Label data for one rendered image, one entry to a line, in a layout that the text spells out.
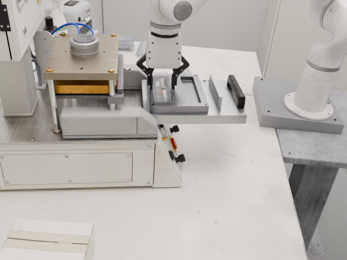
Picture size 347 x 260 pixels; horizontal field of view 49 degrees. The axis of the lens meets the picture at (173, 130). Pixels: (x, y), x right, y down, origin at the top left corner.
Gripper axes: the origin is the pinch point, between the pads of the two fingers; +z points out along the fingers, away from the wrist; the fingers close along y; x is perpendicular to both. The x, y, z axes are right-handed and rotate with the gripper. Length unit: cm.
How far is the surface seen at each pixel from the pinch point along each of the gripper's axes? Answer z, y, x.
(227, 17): 51, -77, -223
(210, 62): 26, -32, -74
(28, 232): 18, 33, 40
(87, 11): 9, 30, -96
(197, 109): 3.2, -9.3, 10.0
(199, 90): 2.1, -11.3, 0.7
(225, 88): 4.6, -21.0, -4.7
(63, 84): -4.2, 26.7, 9.8
